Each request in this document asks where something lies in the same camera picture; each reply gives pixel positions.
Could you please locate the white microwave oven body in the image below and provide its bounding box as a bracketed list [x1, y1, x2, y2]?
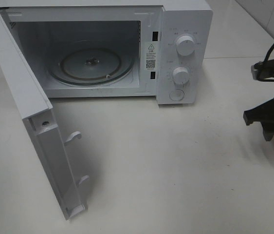
[0, 0, 213, 105]

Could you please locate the white timer knob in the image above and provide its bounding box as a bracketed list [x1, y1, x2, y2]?
[172, 67, 191, 85]

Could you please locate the upper white power knob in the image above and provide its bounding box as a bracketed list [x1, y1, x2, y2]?
[176, 34, 196, 56]

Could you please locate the round door release button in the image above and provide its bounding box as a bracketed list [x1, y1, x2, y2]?
[169, 89, 184, 101]

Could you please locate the warning label with QR code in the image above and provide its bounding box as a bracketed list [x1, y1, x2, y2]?
[144, 41, 158, 71]

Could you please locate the glass microwave turntable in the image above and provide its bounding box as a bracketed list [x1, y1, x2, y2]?
[46, 40, 139, 86]

